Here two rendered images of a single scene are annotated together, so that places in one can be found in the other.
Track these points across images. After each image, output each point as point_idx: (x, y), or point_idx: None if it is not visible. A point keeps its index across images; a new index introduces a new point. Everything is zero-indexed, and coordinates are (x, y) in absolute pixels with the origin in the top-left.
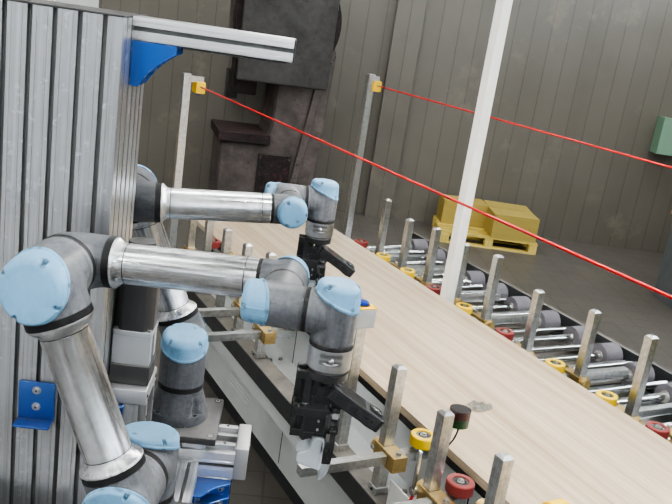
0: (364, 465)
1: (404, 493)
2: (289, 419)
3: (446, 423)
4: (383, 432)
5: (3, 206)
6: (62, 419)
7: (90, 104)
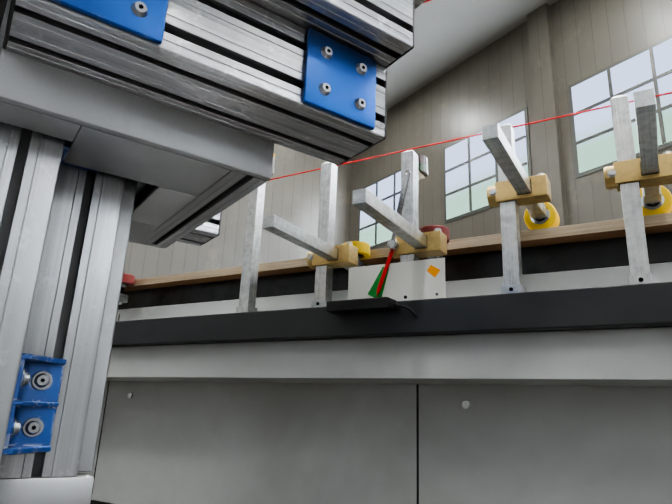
0: (322, 247)
1: (375, 265)
2: (157, 336)
3: (415, 159)
4: (323, 234)
5: None
6: None
7: None
